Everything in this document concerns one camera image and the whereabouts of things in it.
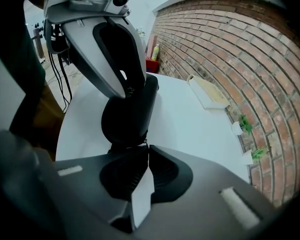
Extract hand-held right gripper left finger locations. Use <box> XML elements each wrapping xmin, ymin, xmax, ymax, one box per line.
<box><xmin>54</xmin><ymin>145</ymin><xmax>150</xmax><ymax>240</ymax></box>

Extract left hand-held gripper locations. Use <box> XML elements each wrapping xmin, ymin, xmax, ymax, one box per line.
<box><xmin>43</xmin><ymin>0</ymin><xmax>148</xmax><ymax>100</ymax></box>

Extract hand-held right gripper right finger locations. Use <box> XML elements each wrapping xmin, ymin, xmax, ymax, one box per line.
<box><xmin>132</xmin><ymin>145</ymin><xmax>293</xmax><ymax>240</ymax></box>

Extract pink long box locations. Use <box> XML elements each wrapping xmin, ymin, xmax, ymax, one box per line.
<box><xmin>146</xmin><ymin>35</ymin><xmax>158</xmax><ymax>60</ymax></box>

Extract red box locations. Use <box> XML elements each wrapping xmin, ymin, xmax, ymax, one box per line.
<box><xmin>145</xmin><ymin>58</ymin><xmax>160</xmax><ymax>74</ymax></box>

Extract yellow-green drink bottle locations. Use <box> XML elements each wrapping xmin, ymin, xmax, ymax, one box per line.
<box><xmin>151</xmin><ymin>43</ymin><xmax>161</xmax><ymax>62</ymax></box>

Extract spiky potted plant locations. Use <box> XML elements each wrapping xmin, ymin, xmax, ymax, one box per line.
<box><xmin>242</xmin><ymin>146</ymin><xmax>270</xmax><ymax>166</ymax></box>

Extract broad-leaf potted plant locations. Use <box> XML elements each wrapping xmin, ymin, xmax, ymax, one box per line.
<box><xmin>231</xmin><ymin>113</ymin><xmax>254</xmax><ymax>136</ymax></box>

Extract person's brown trousers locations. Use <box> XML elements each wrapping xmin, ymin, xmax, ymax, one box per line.
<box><xmin>9</xmin><ymin>81</ymin><xmax>66</xmax><ymax>160</ymax></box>

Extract beige hardcover book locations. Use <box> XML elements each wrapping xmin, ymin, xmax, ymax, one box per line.
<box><xmin>186</xmin><ymin>74</ymin><xmax>231</xmax><ymax>111</ymax></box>

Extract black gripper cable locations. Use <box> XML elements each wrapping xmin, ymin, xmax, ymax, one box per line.
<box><xmin>48</xmin><ymin>51</ymin><xmax>73</xmax><ymax>114</ymax></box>

